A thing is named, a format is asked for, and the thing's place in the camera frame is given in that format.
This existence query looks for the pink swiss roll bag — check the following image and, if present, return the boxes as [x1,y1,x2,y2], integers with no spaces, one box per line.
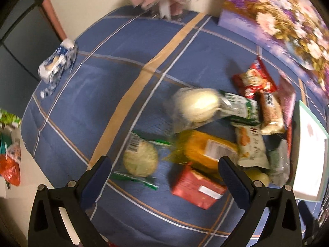
[277,70,297,128]

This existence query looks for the yellow jelly cup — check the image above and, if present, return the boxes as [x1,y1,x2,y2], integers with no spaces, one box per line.
[244,167,270,187]

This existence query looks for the floral painting canvas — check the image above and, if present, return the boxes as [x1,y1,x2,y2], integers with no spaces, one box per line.
[218,0,328,99]

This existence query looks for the red biscuit snack bag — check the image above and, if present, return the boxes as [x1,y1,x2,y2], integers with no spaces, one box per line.
[231,56,277,99]

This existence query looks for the blue white crumpled wrapper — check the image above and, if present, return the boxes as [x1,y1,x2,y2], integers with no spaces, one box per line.
[38,38,78,99]

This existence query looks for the white green cracker packet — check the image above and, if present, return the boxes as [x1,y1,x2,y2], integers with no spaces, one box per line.
[268,139,290,187]

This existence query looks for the white tray teal rim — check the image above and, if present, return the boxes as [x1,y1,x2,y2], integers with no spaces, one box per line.
[291,101,328,202]

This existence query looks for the small red snack box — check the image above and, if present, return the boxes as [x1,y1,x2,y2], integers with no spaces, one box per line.
[171,164,227,210]

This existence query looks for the beige bread packet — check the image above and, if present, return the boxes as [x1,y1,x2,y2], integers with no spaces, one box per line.
[257,91,285,135]

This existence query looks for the blue plaid tablecloth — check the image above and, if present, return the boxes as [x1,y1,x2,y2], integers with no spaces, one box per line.
[20,4,325,247]

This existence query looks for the yellow orange snack bag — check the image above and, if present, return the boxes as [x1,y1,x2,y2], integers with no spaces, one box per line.
[166,130,238,173]

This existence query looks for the green round cookie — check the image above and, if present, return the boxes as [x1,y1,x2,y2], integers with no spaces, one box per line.
[110,131,171,190]

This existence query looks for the clear white bun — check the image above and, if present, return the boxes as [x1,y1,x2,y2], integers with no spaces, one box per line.
[164,87,224,133]

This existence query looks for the colourful snack bags on floor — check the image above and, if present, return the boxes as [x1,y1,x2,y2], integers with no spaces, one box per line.
[1,109,22,186]

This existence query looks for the red patterned wafer pack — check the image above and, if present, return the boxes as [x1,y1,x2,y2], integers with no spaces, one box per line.
[287,123,293,158]

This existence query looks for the white peach cake packet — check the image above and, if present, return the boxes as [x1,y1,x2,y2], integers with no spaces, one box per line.
[232,123,269,169]

